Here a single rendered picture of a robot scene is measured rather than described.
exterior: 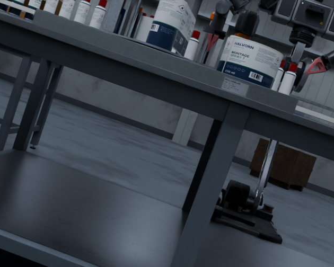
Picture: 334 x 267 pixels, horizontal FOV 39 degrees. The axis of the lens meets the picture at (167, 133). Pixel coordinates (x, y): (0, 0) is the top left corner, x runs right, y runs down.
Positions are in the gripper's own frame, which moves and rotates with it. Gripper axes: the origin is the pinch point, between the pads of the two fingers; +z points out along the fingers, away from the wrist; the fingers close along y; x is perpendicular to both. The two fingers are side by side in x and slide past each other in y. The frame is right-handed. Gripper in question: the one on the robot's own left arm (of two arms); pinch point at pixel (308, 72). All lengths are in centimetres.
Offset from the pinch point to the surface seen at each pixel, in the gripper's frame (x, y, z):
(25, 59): -97, -98, 133
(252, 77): -10, 57, 29
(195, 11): -50, -10, 29
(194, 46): -35, 1, 37
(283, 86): -0.1, 0.6, 12.4
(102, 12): -69, 0, 66
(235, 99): -7, 84, 40
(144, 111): -59, -728, 147
